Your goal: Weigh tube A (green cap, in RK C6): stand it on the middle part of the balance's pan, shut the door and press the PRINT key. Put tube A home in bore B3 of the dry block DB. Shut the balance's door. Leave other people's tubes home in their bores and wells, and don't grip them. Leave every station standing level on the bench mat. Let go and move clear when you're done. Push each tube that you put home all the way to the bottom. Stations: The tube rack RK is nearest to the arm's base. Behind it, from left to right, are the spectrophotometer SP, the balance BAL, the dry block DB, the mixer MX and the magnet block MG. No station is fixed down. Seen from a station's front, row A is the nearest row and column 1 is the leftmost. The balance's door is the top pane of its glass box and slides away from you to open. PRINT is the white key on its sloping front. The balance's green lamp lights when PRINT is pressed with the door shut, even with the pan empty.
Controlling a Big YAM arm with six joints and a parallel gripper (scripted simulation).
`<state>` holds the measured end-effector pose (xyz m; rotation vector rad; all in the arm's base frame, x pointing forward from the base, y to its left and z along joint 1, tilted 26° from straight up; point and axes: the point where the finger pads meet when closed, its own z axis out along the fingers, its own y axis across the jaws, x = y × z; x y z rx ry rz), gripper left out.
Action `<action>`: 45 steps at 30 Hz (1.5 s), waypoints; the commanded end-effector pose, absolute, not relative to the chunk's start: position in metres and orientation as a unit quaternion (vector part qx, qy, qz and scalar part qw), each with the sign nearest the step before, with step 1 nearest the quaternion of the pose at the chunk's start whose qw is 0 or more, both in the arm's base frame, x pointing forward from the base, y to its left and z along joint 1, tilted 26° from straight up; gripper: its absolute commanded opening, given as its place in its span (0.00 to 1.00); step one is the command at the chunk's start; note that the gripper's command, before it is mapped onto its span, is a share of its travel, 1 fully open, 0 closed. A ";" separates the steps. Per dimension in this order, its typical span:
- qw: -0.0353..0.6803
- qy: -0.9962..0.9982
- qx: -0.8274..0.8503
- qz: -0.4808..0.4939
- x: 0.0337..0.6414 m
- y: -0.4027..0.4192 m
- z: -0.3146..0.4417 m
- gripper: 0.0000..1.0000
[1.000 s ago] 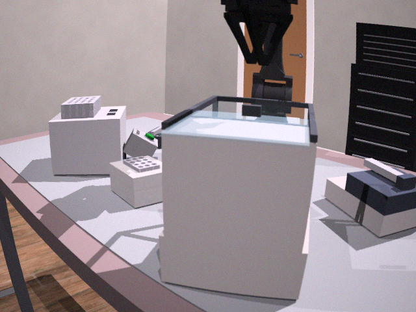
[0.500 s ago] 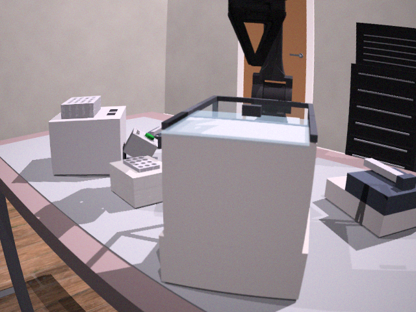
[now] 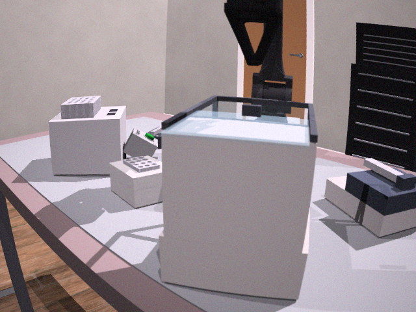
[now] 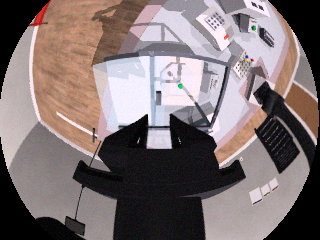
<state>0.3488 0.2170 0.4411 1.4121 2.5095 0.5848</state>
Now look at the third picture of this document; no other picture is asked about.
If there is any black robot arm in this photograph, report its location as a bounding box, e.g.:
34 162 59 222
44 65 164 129
252 18 293 101

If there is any light grey bench mat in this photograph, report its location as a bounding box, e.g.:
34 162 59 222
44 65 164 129
0 135 416 312

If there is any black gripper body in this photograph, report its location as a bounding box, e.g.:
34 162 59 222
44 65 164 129
224 0 283 14

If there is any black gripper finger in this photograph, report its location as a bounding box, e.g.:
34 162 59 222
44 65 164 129
224 7 281 66
239 14 283 65

